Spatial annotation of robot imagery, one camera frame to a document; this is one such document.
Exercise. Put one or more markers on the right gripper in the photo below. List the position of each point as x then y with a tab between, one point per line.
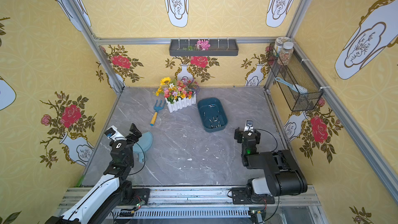
246	135

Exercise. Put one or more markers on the teal plastic storage box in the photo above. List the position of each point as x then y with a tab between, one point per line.
223	116

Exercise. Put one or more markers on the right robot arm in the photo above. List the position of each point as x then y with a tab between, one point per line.
281	173

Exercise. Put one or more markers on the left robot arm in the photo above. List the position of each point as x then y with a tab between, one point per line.
112	189

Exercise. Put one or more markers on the light blue dustpan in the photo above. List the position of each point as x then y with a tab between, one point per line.
142	146

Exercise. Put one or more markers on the blue yellow garden fork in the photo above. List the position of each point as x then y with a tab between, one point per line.
159	105

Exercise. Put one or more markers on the flower pot white fence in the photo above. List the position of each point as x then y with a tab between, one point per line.
178	94

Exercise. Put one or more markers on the blue white brush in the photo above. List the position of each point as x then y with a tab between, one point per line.
295	87

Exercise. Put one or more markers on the pink flower on shelf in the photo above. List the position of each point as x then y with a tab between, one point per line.
203	44

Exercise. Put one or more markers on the glass jar behind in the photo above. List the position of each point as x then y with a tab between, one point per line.
278	44

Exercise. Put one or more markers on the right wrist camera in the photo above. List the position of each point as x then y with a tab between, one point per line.
249	126

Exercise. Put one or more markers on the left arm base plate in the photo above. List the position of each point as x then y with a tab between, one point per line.
137	197

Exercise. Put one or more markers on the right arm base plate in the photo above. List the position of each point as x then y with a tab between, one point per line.
242	196

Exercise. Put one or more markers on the black wire mesh basket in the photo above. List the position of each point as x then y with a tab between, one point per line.
296	72

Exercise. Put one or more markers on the dark wall shelf tray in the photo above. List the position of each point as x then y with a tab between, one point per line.
190	47

